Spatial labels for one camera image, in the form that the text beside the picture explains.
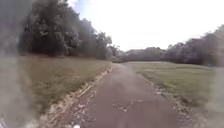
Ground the grey asphalt path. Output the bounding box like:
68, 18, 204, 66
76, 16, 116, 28
68, 62, 188, 128

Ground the strip of dry leaves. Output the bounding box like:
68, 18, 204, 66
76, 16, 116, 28
39, 64, 114, 128

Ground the dry grass field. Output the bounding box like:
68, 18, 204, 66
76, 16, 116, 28
125, 60, 224, 116
13, 54, 113, 118

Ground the row of dark trees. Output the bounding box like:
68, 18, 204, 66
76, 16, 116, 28
18, 0, 122, 62
113, 24, 224, 67

